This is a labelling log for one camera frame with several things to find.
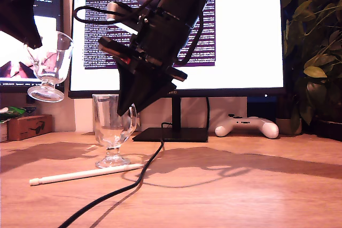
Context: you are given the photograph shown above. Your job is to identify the beige plant pot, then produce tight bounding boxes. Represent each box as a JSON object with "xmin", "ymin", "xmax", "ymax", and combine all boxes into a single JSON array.
[{"xmin": 275, "ymin": 117, "xmax": 303, "ymax": 136}]

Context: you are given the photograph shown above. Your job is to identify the green packet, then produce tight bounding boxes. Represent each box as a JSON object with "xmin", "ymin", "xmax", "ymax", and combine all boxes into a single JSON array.
[{"xmin": 0, "ymin": 106, "xmax": 27, "ymax": 122}]

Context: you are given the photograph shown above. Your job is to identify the black monitor showing code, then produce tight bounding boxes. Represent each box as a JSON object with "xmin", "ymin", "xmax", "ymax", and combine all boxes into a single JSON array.
[{"xmin": 0, "ymin": 0, "xmax": 65, "ymax": 94}]

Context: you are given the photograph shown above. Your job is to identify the white pen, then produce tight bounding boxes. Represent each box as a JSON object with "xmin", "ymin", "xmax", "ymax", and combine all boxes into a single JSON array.
[{"xmin": 28, "ymin": 163, "xmax": 144, "ymax": 186}]

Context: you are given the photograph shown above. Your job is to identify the black box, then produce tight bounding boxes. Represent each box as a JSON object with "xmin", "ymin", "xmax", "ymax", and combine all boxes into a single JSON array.
[{"xmin": 314, "ymin": 120, "xmax": 342, "ymax": 143}]

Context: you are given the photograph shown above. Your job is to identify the thick black table cable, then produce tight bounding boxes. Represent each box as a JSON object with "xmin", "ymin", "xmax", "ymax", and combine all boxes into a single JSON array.
[{"xmin": 57, "ymin": 122, "xmax": 173, "ymax": 228}]

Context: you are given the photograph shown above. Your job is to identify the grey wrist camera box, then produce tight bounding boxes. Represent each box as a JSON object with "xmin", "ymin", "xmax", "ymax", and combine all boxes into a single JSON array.
[{"xmin": 106, "ymin": 1, "xmax": 149, "ymax": 36}]

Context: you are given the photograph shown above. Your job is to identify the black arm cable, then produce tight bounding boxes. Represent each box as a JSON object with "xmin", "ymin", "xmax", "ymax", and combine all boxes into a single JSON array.
[{"xmin": 175, "ymin": 0, "xmax": 212, "ymax": 66}]

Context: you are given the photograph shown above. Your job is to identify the small glass cup with handle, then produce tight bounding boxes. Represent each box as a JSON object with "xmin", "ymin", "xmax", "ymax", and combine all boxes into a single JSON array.
[
  {"xmin": 26, "ymin": 30, "xmax": 75, "ymax": 103},
  {"xmin": 91, "ymin": 93, "xmax": 140, "ymax": 169}
]

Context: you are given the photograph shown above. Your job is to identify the white game controller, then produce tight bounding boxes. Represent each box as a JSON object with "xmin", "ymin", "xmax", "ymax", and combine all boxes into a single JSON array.
[{"xmin": 214, "ymin": 114, "xmax": 279, "ymax": 140}]

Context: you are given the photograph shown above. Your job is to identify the cardboard box with sunglasses print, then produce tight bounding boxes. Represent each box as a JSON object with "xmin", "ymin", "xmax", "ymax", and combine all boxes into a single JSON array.
[{"xmin": 7, "ymin": 114, "xmax": 53, "ymax": 141}]

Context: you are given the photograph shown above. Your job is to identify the green leafy houseplant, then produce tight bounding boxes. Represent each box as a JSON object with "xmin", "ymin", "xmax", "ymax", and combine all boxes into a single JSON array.
[{"xmin": 280, "ymin": 0, "xmax": 342, "ymax": 127}]

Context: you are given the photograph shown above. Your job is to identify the black monitor power cable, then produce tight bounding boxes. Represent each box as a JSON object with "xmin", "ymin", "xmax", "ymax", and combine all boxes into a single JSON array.
[{"xmin": 205, "ymin": 97, "xmax": 211, "ymax": 130}]

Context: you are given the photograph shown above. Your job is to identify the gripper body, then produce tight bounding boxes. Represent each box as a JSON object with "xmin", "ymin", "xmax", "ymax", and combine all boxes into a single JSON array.
[{"xmin": 98, "ymin": 11, "xmax": 200, "ymax": 82}]

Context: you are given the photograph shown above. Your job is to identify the large black Huawei monitor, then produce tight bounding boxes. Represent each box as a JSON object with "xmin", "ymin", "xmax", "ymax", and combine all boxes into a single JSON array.
[{"xmin": 68, "ymin": 0, "xmax": 286, "ymax": 143}]

